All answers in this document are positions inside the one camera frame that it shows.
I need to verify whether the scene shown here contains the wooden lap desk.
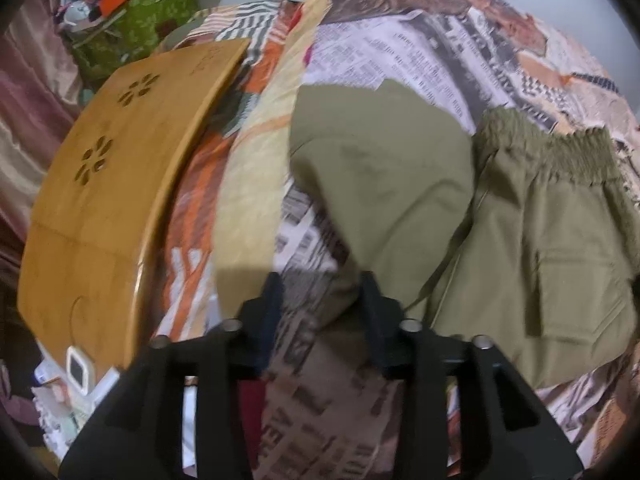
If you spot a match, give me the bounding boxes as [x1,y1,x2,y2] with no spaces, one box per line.
[17,37,251,391]

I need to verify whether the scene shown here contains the green patterned bag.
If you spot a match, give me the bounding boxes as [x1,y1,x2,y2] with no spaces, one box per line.
[70,0,198,81]

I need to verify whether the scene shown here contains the printed blanket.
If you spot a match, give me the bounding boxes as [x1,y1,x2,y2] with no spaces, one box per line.
[145,0,640,480]

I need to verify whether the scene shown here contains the dark red cloth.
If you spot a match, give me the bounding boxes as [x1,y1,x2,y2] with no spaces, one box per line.
[236,379,267,463]

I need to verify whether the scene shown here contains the small white framed device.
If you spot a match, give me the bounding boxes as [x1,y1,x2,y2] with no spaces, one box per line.
[65,345,96,393]

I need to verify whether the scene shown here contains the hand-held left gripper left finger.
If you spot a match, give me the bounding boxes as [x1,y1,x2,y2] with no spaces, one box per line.
[57,272,286,480]

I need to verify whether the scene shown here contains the pink brown curtain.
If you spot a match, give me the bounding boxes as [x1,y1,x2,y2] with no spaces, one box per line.
[0,0,96,271]

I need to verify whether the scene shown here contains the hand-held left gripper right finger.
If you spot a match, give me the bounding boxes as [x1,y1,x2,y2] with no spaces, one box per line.
[360,271,584,480]

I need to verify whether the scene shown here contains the olive green pants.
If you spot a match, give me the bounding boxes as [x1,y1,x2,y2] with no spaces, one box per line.
[287,80,640,391]

